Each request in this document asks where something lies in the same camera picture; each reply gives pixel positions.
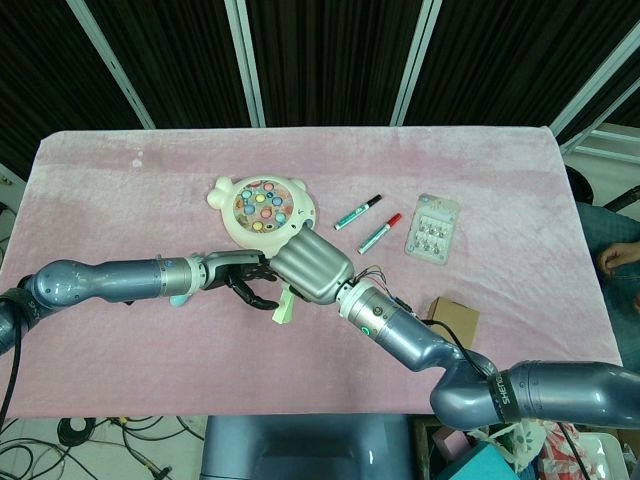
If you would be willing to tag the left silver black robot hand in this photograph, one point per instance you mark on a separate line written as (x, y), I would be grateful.
(235, 270)

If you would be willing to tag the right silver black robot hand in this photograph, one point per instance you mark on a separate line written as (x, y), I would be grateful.
(312, 267)

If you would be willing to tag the bystander bare hand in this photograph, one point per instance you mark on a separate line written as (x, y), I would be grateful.
(619, 260)

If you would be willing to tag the small pale green stick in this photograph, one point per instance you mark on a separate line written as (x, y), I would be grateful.
(282, 312)

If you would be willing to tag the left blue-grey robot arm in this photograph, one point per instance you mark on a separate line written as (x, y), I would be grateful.
(125, 280)

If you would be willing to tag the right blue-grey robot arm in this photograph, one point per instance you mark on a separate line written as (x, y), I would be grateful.
(410, 340)

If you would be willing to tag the bystander blue jeans leg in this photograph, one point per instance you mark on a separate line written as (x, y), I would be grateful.
(595, 225)

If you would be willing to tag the white fishing game toy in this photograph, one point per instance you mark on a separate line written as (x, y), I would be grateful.
(260, 205)

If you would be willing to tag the black cap whiteboard marker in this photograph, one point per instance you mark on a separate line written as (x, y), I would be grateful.
(356, 212)

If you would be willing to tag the red cap whiteboard marker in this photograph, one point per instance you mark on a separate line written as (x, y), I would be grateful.
(377, 235)

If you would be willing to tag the pink plush table cloth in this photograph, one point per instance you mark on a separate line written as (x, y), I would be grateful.
(150, 200)

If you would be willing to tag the clear blister pack card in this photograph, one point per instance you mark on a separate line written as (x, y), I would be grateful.
(432, 230)

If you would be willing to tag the small brown cardboard box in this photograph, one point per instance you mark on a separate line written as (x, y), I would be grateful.
(450, 315)

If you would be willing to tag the blue-grey robot torso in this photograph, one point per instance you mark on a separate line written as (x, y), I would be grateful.
(300, 450)

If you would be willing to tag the red floral plastic bag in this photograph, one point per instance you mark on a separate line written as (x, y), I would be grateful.
(562, 450)

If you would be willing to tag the white green print plastic bag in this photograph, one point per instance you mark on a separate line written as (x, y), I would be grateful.
(520, 442)

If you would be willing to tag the pink box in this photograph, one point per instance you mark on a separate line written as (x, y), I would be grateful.
(450, 440)

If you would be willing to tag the teal box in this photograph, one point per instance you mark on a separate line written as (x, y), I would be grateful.
(480, 462)

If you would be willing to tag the white metal frame post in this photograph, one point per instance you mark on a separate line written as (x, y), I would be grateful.
(119, 70)
(245, 60)
(415, 60)
(595, 82)

